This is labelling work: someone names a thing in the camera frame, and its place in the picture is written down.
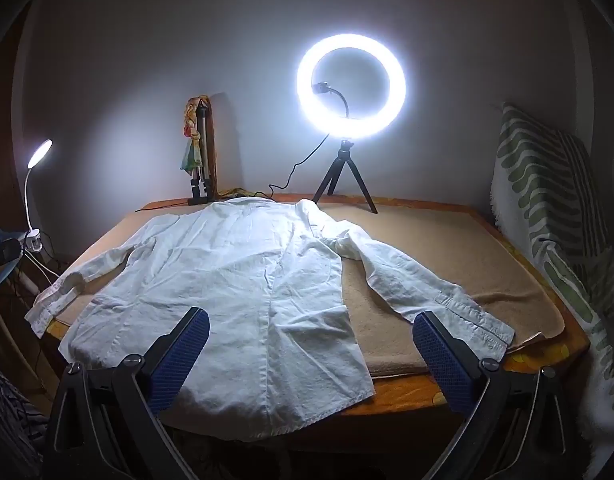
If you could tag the white long-sleeved shirt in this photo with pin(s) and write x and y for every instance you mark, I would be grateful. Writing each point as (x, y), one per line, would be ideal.
(237, 285)

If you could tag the grey striped garment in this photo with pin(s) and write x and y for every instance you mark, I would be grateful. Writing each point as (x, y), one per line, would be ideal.
(7, 420)

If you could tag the beige blanket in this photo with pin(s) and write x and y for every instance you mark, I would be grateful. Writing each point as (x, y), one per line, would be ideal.
(437, 260)

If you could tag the black mini tripod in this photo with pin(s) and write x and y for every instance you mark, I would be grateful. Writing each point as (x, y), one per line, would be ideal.
(343, 152)

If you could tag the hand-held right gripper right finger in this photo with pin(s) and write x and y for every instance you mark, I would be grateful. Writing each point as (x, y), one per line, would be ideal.
(442, 355)

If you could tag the folded silver black stand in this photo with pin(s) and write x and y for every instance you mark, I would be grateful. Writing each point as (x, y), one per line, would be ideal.
(205, 135)

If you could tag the yellow green crumpled cloth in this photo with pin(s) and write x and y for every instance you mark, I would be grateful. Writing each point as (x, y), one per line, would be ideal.
(232, 192)

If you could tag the white green patterned towel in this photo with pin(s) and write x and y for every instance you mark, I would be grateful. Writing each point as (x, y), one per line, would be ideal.
(532, 185)

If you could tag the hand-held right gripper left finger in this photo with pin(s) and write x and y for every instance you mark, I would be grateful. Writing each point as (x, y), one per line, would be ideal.
(184, 355)

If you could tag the table with orange cloth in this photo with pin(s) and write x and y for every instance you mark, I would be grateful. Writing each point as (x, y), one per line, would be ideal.
(412, 395)

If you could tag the brown wooden board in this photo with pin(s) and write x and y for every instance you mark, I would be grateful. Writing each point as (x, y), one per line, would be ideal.
(213, 130)

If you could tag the black gooseneck phone holder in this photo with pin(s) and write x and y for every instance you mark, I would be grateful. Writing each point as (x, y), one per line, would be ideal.
(337, 94)

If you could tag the black device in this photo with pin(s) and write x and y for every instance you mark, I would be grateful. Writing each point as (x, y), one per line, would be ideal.
(2, 254)

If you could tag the colourful printed cloth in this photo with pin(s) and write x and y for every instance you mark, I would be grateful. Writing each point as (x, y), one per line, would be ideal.
(189, 155)

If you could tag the white clip desk lamp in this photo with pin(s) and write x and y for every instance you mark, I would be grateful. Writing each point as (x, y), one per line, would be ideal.
(39, 152)

